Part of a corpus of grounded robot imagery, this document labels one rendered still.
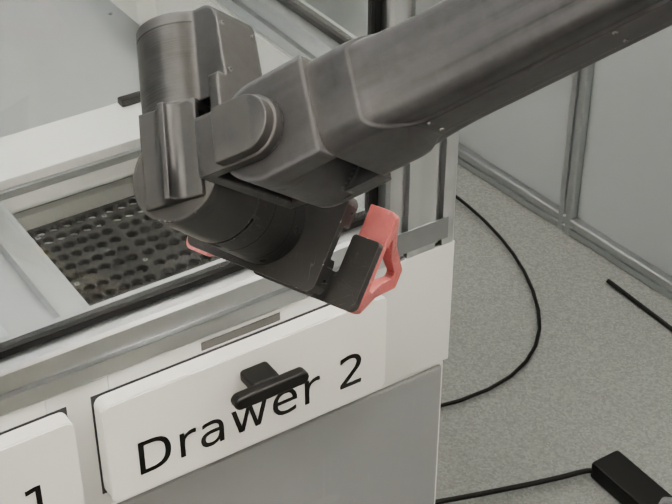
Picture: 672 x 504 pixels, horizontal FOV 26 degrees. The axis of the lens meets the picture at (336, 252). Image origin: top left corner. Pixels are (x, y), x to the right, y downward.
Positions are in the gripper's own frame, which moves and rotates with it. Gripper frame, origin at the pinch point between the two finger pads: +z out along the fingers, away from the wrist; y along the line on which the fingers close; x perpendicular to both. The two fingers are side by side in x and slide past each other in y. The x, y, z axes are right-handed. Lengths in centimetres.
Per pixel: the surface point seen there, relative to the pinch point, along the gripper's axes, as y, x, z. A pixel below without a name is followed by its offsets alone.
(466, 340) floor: 65, -3, 168
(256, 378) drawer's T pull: 16.4, 11.3, 23.6
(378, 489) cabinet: 15, 18, 53
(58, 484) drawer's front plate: 24.8, 25.6, 14.3
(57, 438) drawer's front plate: 24.4, 21.7, 11.3
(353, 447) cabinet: 16, 15, 45
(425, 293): 12.5, -1.7, 40.0
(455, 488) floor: 46, 22, 144
